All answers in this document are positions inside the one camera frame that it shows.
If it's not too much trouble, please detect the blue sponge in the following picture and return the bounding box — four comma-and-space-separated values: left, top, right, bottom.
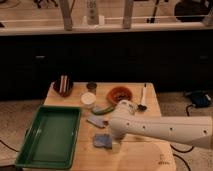
93, 134, 112, 149

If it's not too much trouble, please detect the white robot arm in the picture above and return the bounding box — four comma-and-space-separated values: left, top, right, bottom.
108, 100, 213, 149

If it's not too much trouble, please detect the green plastic tray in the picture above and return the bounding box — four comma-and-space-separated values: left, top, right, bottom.
15, 106, 81, 170

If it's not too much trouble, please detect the orange bowl with food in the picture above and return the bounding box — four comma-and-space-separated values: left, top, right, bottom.
107, 86, 133, 106

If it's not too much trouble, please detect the small dark metal cup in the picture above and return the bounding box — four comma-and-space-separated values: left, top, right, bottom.
86, 82, 97, 94

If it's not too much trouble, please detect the white round container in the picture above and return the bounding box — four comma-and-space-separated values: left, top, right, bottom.
81, 92, 96, 108

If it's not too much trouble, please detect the green toy cucumber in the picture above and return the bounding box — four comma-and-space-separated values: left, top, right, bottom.
91, 106, 114, 115

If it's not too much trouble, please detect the blue cloth piece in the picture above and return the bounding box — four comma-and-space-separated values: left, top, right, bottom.
87, 115, 108, 128

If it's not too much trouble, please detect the blue black device on floor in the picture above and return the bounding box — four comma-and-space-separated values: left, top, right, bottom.
187, 91, 211, 108

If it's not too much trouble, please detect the black object top right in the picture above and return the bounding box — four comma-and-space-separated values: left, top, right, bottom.
174, 0, 209, 22

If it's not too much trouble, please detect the white handled black spoon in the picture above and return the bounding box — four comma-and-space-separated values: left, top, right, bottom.
138, 85, 147, 111

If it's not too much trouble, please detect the black power cable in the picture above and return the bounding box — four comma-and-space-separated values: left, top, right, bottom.
170, 103, 198, 171

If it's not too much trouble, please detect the black cable at left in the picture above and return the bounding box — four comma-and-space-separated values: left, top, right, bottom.
0, 139, 20, 154

